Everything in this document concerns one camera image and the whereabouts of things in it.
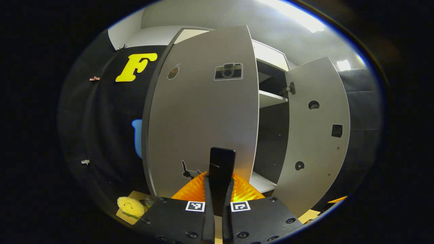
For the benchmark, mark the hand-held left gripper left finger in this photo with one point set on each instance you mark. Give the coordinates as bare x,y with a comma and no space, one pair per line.
208,220

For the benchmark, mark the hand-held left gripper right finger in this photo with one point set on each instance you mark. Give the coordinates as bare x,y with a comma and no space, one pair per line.
226,223

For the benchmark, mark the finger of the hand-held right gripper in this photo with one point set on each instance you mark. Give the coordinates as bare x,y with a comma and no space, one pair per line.
337,199

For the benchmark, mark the headphone sticker shoe cabinet door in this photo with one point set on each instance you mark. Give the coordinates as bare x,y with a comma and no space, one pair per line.
315,145

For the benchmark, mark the grey double-door shoe cabinet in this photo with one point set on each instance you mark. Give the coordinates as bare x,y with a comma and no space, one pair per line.
271,142

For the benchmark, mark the camera sticker shoe cabinet door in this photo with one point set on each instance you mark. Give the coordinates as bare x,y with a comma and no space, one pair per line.
203,112

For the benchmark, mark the white cabinet shelf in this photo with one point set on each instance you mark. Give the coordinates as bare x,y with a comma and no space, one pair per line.
269,99
262,183

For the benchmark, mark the metal door hinge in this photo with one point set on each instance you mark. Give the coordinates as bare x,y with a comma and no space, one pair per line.
288,89

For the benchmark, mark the small clear bottle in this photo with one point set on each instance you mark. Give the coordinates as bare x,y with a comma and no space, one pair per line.
149,199

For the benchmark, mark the yellow plush toy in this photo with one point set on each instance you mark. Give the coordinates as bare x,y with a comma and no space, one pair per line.
130,206

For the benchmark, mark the black backdrop cloth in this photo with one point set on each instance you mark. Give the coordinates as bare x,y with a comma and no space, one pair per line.
108,135

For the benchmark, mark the small ceiling light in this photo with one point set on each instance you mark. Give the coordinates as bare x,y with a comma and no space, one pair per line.
343,65

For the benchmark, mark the black cloth clip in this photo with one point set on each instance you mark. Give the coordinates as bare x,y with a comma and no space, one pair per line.
122,47

